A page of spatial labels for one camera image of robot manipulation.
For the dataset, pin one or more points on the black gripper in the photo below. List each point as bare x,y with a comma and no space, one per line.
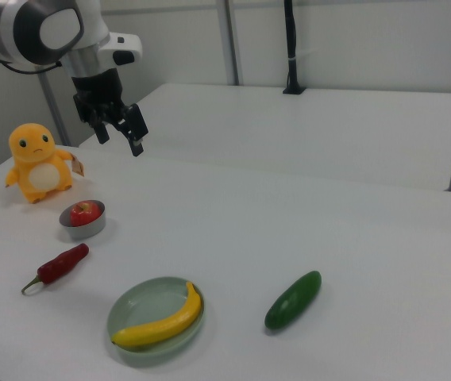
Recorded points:
96,93

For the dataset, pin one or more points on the green cucumber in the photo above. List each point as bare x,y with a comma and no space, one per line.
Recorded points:
295,299

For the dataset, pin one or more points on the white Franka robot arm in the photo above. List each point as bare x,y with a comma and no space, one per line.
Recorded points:
86,24

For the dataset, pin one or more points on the small metal bowl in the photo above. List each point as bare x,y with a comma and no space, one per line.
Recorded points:
87,232

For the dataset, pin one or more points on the orange plush toy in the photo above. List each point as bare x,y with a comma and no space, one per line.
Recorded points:
37,158

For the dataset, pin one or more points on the red apple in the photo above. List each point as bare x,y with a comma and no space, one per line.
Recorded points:
84,214

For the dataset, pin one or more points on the red chili pepper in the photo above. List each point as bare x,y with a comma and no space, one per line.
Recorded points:
60,264

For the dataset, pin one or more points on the white side table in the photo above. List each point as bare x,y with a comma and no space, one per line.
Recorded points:
289,131

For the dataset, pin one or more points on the pale green plate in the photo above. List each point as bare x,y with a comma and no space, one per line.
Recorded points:
154,301

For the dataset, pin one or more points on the yellow banana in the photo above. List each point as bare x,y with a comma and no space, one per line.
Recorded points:
162,327

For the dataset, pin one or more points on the black camera pole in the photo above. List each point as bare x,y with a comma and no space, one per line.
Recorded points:
291,39

